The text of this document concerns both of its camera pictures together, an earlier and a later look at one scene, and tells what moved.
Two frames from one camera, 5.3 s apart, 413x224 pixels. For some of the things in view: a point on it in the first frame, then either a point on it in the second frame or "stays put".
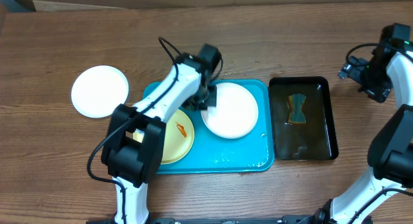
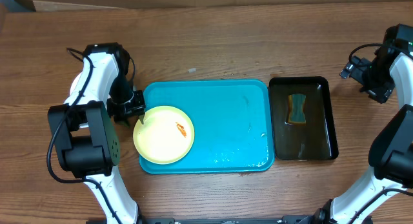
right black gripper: [355, 71] stays put
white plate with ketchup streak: [235, 113] → [75, 82]
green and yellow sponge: [296, 117] stays put
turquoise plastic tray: [210, 153] stays put
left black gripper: [211, 102] → [139, 109]
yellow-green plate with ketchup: [178, 138] stays put
